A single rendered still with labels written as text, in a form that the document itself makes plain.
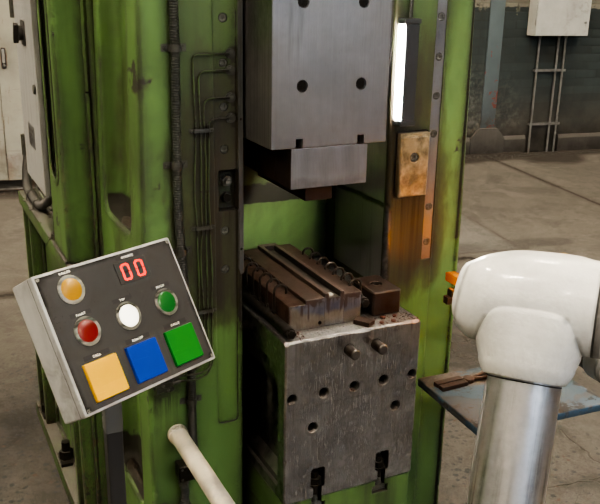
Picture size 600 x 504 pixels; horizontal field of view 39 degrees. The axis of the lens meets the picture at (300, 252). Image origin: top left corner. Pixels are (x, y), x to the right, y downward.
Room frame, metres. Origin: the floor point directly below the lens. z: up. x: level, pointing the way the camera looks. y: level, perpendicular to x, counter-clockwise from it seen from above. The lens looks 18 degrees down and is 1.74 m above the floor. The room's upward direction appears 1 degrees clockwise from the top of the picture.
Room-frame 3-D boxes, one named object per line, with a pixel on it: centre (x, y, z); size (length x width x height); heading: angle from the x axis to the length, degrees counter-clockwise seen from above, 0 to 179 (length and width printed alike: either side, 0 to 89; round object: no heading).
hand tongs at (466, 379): (2.15, -0.64, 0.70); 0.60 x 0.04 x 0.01; 118
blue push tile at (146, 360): (1.51, 0.30, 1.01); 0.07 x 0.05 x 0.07; 141
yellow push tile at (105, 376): (1.43, 0.37, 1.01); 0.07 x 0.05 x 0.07; 141
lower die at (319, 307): (2.10, 0.03, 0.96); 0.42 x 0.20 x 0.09; 26
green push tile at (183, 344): (1.59, 0.24, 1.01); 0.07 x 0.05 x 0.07; 141
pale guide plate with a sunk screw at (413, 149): (2.17, -0.29, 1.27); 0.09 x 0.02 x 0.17; 116
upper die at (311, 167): (2.10, 0.03, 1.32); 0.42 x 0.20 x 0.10; 26
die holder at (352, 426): (2.13, -0.02, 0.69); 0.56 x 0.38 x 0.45; 26
